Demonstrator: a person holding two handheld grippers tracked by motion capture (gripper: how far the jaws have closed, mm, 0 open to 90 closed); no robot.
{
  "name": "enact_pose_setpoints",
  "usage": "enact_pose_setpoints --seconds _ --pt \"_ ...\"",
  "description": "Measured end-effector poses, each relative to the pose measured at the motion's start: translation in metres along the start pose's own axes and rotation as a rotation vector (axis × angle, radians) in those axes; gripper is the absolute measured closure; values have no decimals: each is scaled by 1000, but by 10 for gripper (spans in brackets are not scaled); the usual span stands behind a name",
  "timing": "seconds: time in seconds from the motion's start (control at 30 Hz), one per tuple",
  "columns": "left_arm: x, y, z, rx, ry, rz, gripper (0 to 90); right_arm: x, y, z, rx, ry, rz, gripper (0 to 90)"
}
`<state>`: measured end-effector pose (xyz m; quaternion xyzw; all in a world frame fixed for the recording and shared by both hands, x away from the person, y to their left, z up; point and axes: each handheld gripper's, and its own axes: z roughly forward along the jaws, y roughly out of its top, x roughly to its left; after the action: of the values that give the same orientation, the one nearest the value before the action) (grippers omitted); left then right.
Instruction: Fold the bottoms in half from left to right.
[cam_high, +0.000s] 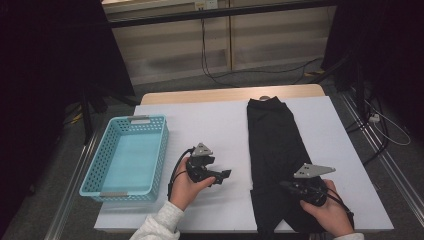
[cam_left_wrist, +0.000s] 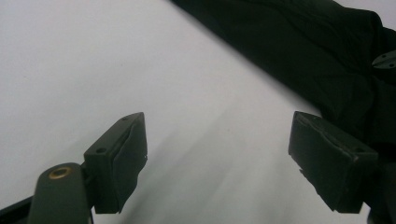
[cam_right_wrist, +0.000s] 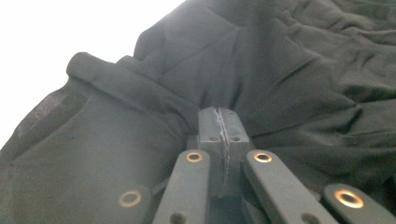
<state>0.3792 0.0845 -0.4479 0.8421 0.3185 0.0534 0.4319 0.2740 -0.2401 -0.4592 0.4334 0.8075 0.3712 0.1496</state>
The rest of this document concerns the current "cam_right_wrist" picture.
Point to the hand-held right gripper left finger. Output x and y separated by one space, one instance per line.
211 130

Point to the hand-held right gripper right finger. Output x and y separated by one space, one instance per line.
236 133

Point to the black shorts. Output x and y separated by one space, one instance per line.
280 77

